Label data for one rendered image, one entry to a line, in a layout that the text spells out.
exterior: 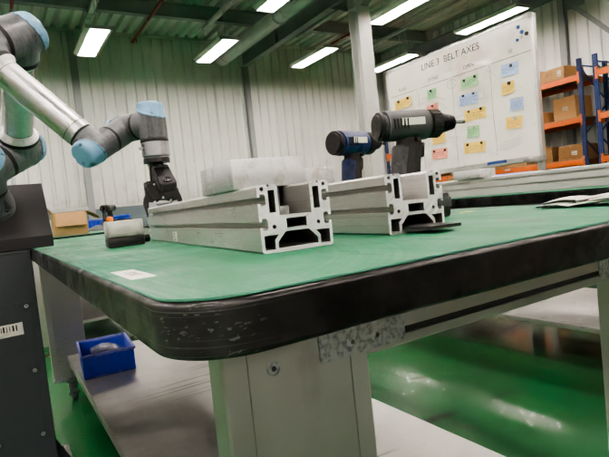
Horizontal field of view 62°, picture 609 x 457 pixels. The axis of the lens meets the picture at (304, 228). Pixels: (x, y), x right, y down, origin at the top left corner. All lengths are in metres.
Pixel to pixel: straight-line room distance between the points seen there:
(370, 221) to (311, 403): 0.33
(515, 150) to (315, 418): 3.58
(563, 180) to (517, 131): 1.69
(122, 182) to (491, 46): 9.99
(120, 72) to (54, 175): 2.86
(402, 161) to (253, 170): 0.41
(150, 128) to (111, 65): 11.76
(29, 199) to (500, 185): 1.93
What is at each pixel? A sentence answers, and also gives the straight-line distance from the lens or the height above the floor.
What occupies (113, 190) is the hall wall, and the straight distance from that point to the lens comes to 12.70.
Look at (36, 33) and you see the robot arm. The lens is 1.69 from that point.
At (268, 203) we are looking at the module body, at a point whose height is 0.84.
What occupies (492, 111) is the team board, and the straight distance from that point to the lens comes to 4.12.
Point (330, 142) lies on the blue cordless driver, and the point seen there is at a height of 0.97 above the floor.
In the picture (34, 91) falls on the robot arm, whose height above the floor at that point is 1.19.
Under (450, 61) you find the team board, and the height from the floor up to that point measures 1.83.
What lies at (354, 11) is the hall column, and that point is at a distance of 10.24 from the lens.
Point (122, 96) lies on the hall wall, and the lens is 13.07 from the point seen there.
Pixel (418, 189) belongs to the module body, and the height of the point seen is 0.84.
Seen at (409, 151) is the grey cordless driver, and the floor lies 0.91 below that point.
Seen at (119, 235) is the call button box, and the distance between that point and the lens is 1.23.
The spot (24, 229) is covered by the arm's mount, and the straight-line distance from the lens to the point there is 1.93.
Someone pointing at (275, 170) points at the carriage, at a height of 0.89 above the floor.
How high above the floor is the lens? 0.84
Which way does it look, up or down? 3 degrees down
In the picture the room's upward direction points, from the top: 6 degrees counter-clockwise
